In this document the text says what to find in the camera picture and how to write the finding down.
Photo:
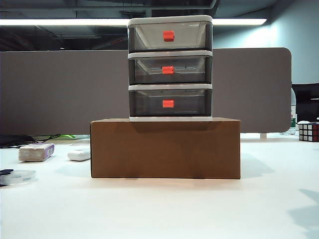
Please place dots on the brown cardboard box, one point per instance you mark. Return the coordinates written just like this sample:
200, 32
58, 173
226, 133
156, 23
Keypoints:
164, 149

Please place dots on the green flat item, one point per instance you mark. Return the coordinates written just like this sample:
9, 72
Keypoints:
66, 136

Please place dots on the black flat pad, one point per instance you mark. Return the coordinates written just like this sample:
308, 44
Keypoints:
12, 140

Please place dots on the clear plastic bottle green label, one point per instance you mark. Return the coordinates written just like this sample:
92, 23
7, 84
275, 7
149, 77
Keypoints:
293, 124

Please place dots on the small white plastic case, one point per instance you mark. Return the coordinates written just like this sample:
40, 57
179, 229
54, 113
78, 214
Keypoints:
78, 155

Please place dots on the white purple tissue pack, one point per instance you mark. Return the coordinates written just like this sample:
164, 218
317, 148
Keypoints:
35, 152

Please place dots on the Rubik's cube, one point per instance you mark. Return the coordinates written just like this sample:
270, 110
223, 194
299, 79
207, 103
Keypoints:
307, 132

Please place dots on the white plastic drawer cabinet frame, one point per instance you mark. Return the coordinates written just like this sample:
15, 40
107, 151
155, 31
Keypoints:
169, 52

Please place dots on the ceiling light strip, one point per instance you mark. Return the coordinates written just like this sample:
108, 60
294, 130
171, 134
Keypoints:
62, 22

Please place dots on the grey desk partition panel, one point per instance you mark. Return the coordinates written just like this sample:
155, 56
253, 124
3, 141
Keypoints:
62, 94

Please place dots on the black office chair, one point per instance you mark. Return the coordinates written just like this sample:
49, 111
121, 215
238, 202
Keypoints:
306, 104

